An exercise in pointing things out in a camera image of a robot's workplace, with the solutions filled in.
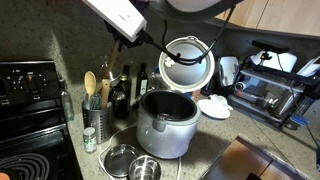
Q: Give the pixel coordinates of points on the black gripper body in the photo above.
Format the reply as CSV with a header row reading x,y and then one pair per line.
x,y
131,41

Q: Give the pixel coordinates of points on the round-headed wooden spoon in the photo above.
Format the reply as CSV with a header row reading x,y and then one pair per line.
x,y
90,83

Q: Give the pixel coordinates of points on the dark jar silver lid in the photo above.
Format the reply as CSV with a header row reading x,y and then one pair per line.
x,y
120,108

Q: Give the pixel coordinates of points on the white plastic utensil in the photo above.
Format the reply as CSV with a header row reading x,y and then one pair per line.
x,y
85,102

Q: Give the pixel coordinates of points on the perforated steel utensil holder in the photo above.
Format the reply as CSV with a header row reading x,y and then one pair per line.
x,y
98,125

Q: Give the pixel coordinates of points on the white rice cooker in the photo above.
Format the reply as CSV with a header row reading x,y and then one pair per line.
x,y
166,136

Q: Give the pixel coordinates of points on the dark bottle gold cap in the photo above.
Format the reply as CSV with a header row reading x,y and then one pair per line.
x,y
124,83

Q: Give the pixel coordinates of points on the dark olive oil bottle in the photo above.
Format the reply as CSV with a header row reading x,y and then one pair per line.
x,y
141,83

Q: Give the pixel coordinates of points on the clear plastic bottle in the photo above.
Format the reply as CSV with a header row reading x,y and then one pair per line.
x,y
155,80

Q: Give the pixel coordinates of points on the flat wooden spatula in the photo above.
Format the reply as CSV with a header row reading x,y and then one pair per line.
x,y
105,93

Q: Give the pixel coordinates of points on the teal whisk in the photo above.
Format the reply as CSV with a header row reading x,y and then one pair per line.
x,y
95,102

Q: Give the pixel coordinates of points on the tall clear glass bottle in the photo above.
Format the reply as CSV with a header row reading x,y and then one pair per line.
x,y
66,103

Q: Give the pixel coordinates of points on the white countertop appliance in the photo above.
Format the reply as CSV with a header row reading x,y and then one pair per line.
x,y
228,71

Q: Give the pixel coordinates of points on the crumpled white paper towel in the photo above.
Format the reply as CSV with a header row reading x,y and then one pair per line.
x,y
220,100

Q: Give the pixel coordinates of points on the white plate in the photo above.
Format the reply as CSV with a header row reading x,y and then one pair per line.
x,y
211,111

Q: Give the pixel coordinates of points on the small spice jar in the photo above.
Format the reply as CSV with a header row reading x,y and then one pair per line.
x,y
89,141

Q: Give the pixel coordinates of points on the shallow steel pan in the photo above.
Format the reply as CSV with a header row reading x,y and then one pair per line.
x,y
118,160

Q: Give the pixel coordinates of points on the black electric stove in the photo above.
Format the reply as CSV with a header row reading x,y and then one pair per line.
x,y
30,116

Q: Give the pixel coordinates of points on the small steel pot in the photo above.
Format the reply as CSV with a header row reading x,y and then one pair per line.
x,y
145,170

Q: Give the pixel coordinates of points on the black toaster oven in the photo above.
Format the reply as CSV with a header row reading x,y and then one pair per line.
x,y
273,96

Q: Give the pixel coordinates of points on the white box-shaped appliance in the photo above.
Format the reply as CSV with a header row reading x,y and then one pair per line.
x,y
310,68

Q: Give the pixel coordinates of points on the flat black object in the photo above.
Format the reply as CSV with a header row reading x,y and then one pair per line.
x,y
254,176

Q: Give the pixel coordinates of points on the small blue object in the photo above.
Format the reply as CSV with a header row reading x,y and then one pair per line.
x,y
298,120

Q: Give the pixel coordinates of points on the wooden wall cabinet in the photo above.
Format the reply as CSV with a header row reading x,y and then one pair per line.
x,y
283,16

